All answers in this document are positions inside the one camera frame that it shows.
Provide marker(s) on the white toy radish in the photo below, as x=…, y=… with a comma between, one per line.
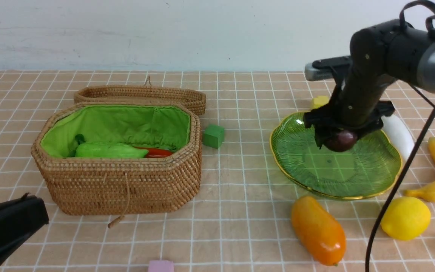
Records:
x=399, y=135

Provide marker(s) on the woven wicker basket green lining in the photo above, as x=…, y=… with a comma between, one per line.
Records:
x=121, y=186

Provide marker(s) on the left grey black robot arm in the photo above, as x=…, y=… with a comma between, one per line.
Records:
x=19, y=220

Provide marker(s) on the green foam cube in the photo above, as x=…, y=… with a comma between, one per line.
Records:
x=213, y=136

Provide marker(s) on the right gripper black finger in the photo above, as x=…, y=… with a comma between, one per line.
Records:
x=323, y=135

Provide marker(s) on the orange toy carrot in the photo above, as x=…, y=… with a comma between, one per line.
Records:
x=155, y=152

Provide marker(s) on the right grey black robot arm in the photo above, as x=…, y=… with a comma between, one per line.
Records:
x=379, y=56

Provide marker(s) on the pink foam block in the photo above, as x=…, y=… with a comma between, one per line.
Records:
x=160, y=266

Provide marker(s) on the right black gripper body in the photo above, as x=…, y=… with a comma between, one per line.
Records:
x=356, y=108

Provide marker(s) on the dark purple toy mangosteen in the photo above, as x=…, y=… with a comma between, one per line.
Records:
x=341, y=141

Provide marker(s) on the woven wicker basket lid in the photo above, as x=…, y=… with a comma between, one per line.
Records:
x=194, y=101

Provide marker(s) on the yellow foam cube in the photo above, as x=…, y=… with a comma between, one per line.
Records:
x=319, y=101

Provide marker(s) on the yellow toy lemon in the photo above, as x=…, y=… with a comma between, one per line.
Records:
x=405, y=218

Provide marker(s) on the orange toy mango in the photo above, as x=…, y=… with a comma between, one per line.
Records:
x=318, y=231

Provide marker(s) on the green toy pea pod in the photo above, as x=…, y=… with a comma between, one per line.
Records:
x=109, y=150

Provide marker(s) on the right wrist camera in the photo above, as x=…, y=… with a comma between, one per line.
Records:
x=332, y=68

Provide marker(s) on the green leaf-shaped glass plate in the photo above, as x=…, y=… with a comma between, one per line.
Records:
x=369, y=169

